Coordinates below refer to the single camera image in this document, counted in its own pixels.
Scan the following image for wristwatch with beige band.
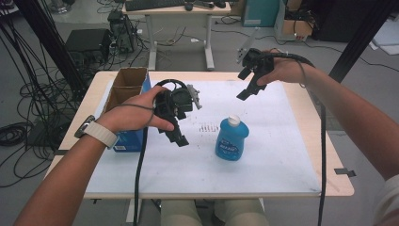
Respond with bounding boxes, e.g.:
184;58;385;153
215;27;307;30
73;114;120;150

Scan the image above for person's right leg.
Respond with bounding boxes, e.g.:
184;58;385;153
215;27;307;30
215;199;271;226

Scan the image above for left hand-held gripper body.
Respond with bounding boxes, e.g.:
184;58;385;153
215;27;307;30
154;84;203;126

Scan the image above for person's left leg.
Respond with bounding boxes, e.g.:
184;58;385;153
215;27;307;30
159;199;202;226

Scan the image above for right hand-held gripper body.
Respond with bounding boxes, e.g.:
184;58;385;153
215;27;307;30
236;26;276;88

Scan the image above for black metal post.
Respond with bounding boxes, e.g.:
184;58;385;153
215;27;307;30
328;0;399;83
13;0;88;102

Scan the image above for grey wrist cord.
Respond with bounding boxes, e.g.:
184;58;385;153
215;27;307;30
107;103;156;127
295;59;311;89

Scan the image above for white table leg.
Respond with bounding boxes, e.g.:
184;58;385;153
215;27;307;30
125;198;143;224

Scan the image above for person's left hand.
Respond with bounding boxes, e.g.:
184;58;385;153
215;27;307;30
95;86;175;135

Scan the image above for blue bottle with white cap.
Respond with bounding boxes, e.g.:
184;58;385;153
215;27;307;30
215;114;250;162

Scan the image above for right hand-held gripper black cable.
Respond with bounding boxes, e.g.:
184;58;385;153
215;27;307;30
266;51;327;226

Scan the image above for teal box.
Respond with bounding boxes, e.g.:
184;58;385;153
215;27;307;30
241;0;280;28

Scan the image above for white table mat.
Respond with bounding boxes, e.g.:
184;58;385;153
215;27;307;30
86;79;323;193

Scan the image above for left hand-held gripper black cable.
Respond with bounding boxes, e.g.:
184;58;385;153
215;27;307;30
132;78;189;226

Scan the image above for black keyboard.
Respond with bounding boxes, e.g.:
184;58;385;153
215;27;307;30
124;0;186;12

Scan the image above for white desk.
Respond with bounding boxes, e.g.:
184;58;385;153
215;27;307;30
121;2;231;72

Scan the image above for black cabinet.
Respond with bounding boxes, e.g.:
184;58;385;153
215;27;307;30
310;0;384;43

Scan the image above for person's right hand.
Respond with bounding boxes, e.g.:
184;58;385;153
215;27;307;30
256;48;311;88

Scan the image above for blue cardboard box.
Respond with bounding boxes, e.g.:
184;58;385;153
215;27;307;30
102;66;153;153

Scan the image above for white sheets on floor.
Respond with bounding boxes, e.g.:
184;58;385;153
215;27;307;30
369;18;399;57

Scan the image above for long black floor cable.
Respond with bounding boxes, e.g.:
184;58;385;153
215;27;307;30
211;27;399;73

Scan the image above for black computer tower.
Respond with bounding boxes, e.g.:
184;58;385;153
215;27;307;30
107;9;139;54

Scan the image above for person's leg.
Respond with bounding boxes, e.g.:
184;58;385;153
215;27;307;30
215;199;271;226
159;199;202;226

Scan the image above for tangle of black floor cables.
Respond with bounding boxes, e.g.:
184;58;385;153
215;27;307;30
0;18;83;189

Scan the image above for black equipment case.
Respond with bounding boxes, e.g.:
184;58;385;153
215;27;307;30
65;28;113;64

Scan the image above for hand-held gripper black cable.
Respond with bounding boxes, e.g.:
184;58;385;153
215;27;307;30
132;78;189;226
266;51;327;226

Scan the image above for person's white sleeve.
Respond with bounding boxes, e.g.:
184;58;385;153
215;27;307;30
371;173;399;226

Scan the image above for brown cardboard box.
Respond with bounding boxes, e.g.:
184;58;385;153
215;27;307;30
274;18;314;41

